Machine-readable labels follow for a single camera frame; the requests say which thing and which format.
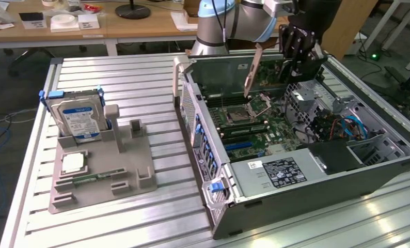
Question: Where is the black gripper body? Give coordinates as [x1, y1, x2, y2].
[289, 0, 340, 39]

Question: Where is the graphics card with metal bracket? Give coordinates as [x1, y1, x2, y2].
[243, 42, 297, 98]

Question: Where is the metal disk bay cage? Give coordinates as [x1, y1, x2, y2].
[284, 77, 332, 125]
[348, 129, 410, 167]

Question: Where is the white box red button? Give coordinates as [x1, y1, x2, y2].
[350, 32, 370, 56]

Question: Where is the metal socket cover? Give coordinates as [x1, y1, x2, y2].
[246, 93, 274, 113]

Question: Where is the black floor stand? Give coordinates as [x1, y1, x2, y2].
[384, 66, 410, 116]

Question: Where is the green motherboard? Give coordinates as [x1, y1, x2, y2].
[205, 89, 313, 164]

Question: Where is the black RAM slot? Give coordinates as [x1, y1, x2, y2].
[207, 92, 248, 102]
[207, 98, 249, 107]

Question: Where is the CPU socket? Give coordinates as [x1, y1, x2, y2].
[225, 104, 258, 125]

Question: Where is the green RAM stick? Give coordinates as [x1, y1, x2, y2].
[73, 172, 115, 184]
[221, 124, 268, 137]

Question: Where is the white paper stack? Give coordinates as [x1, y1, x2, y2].
[171, 11, 199, 32]

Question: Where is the brown cardboard box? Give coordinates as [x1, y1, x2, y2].
[183, 0, 202, 18]

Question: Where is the long black expansion slot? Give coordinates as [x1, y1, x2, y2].
[222, 136, 252, 145]

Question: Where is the blue expansion slot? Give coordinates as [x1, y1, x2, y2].
[225, 141, 254, 152]

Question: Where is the gray power supply unit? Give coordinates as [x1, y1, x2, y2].
[229, 148, 330, 197]

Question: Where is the black round lamp base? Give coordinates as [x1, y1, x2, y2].
[115, 0, 153, 20]

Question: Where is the open PC case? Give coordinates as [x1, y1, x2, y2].
[173, 45, 410, 240]

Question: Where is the blue release latch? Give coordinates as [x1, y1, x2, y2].
[207, 182, 225, 194]

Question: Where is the red package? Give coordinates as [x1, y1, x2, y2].
[82, 2, 102, 13]

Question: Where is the white card box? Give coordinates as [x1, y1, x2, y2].
[78, 14, 99, 30]

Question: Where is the white square box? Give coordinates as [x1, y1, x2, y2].
[50, 20, 82, 33]

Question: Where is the wide white tape roll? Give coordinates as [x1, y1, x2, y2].
[53, 14, 75, 26]

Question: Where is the white crumpled bag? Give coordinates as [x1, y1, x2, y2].
[51, 0, 79, 15]

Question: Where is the hard disk in blue carrier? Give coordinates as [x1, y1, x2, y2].
[38, 86, 114, 143]

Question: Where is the gray parts rack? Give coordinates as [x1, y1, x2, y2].
[49, 104, 159, 215]

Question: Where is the black and white box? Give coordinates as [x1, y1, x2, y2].
[18, 12, 50, 29]

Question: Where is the silver CPU chip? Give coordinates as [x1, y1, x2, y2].
[61, 154, 89, 174]

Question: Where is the black chair base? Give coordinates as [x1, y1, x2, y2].
[3, 44, 91, 77]

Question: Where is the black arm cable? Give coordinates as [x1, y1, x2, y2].
[210, 0, 230, 52]

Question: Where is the black wire bundle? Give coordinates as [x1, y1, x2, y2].
[310, 116, 348, 143]

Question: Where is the white table frame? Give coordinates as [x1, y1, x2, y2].
[360, 0, 410, 70]

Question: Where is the blue data wire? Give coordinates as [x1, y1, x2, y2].
[342, 115, 370, 137]
[342, 120, 362, 142]

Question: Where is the black air duct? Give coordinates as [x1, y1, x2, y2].
[308, 141, 368, 178]

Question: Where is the wooden desk white frame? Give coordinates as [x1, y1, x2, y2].
[0, 0, 109, 50]
[106, 0, 296, 56]

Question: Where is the gray floor cable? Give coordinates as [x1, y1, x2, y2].
[0, 108, 39, 124]

